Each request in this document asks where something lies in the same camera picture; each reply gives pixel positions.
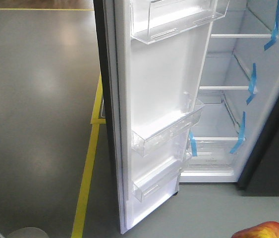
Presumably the fridge door with shelves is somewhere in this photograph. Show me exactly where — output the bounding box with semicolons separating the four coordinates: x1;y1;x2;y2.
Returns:
92;0;230;235

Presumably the red yellow apple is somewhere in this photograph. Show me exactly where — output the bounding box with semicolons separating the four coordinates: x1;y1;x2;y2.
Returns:
231;221;279;238

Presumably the white fridge interior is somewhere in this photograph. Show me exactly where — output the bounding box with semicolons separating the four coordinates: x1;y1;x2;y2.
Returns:
180;0;279;183

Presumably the clear middle door bin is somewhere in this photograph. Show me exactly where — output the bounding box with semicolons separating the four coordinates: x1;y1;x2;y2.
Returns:
131;92;205;157

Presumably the clear door bin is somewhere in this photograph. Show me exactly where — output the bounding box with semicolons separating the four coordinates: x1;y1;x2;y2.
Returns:
131;92;205;157
130;0;230;45
133;150;192;202

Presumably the clear lower door bin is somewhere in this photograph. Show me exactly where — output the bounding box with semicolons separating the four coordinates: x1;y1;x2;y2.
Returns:
133;150;192;202

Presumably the blue tape strip left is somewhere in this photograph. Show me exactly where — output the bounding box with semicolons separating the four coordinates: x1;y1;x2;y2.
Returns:
189;131;197;157

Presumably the blue tape strip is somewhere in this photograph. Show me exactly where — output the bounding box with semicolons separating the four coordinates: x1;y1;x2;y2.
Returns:
229;111;246;154
264;0;279;51
189;131;197;157
246;63;257;105

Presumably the clear upper door bin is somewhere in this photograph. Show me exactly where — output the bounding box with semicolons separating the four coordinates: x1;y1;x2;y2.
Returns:
130;0;230;45

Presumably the blue tape strip lower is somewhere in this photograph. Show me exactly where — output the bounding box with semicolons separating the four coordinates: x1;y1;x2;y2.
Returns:
229;111;246;154

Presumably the blue tape strip middle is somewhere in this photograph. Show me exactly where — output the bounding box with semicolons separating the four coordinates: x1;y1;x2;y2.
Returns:
246;63;257;105

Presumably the silver floor stand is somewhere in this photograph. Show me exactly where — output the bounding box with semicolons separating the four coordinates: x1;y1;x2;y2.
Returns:
0;227;49;238

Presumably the blue tape strip top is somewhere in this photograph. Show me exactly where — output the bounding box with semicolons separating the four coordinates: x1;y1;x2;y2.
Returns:
264;0;279;51

